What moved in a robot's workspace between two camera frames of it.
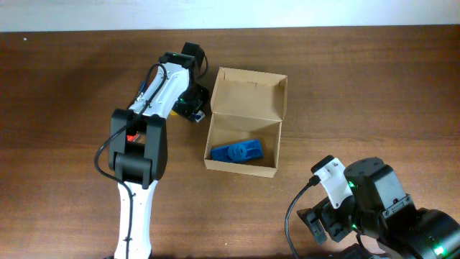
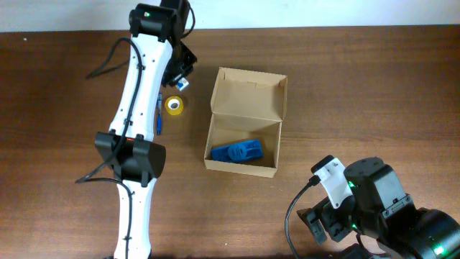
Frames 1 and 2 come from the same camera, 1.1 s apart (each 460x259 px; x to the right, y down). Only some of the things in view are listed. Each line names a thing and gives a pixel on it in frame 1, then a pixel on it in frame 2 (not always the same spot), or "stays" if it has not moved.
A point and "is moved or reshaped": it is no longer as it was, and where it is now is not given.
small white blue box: (199, 116) is moved or reshaped
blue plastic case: (246, 150) stays
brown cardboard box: (247, 104) stays
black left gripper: (192, 106) to (176, 72)
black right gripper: (322, 221) stays
